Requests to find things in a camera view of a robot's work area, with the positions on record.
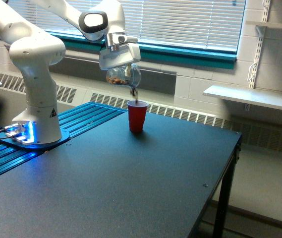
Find white window blinds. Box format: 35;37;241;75
8;0;246;52

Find teal window sill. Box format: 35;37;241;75
0;23;237;70

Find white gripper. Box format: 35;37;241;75
99;33;141;77

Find clear plastic cup with nuts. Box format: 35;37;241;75
106;63;141;88

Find white slotted shelf rail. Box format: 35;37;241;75
246;0;271;89

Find upper white wall shelf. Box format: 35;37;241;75
245;21;282;29

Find black table leg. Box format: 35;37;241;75
212;143;241;238

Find white radiator vent cover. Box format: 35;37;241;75
0;69;282;155

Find red plastic cup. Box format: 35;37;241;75
127;100;149;133

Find white wall shelf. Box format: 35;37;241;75
203;85;282;110
245;21;282;29

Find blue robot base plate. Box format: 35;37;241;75
0;129;70;150

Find lower white wall shelf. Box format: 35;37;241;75
203;85;282;110

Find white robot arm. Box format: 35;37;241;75
0;0;141;146

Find blue ribbed aluminium table section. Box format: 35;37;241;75
0;102;126;175

